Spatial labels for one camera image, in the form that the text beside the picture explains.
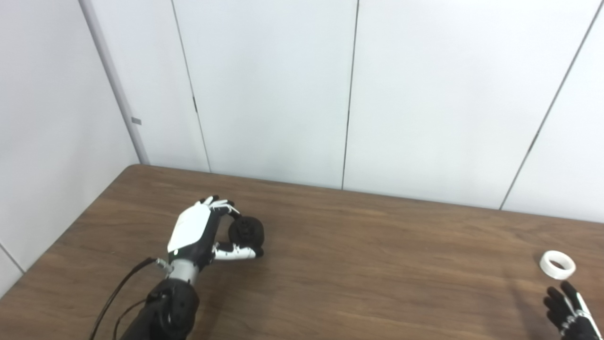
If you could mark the grey wall corner post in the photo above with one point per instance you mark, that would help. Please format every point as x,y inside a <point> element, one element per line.
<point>115,80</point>

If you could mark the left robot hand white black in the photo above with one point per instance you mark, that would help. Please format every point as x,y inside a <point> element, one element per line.
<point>191,226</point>

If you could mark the round black part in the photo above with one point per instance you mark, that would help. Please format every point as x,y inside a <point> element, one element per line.
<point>247,231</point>

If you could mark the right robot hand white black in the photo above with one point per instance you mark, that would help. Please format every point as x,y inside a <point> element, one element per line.
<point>573,326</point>

